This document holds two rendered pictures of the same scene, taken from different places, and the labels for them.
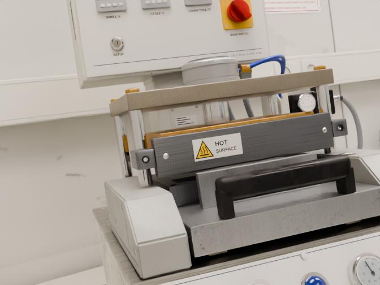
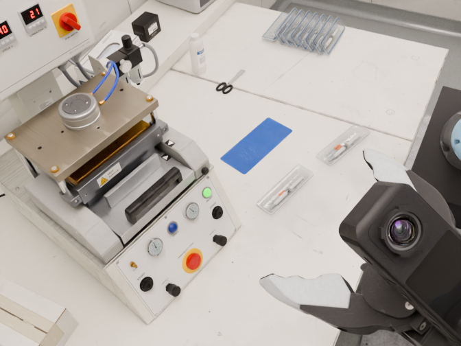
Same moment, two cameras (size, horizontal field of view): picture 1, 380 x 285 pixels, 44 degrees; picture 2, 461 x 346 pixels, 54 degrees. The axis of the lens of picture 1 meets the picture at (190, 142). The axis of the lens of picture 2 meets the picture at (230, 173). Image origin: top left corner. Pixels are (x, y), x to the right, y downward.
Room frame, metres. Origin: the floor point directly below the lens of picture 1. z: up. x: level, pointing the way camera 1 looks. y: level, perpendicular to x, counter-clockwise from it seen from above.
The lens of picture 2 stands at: (-0.13, 0.07, 1.74)
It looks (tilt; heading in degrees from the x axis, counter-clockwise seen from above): 50 degrees down; 329
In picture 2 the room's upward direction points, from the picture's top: 5 degrees counter-clockwise
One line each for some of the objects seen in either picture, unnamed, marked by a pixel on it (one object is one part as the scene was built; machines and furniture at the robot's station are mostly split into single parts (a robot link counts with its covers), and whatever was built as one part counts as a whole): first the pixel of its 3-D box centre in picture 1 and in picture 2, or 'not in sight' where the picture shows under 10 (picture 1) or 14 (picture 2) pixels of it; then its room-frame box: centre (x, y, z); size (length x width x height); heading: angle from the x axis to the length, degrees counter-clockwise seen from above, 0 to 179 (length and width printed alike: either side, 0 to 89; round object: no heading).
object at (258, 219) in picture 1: (238, 189); (114, 170); (0.61, -0.05, 0.97); 0.30 x 0.22 x 0.08; 16
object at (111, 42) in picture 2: not in sight; (110, 59); (1.21, -0.28, 0.83); 0.23 x 0.12 x 0.07; 124
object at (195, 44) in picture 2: not in sight; (197, 53); (1.06, -0.54, 0.82); 0.05 x 0.05 x 0.14
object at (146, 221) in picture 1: (138, 216); (72, 216); (0.55, 0.07, 0.96); 0.25 x 0.05 x 0.07; 16
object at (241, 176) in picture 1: (286, 185); (154, 194); (0.48, -0.09, 0.99); 0.15 x 0.02 x 0.04; 106
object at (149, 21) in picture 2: not in sight; (146, 27); (1.31, -0.48, 0.83); 0.09 x 0.06 x 0.07; 116
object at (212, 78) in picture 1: (220, 105); (84, 115); (0.69, -0.05, 1.08); 0.31 x 0.24 x 0.13; 106
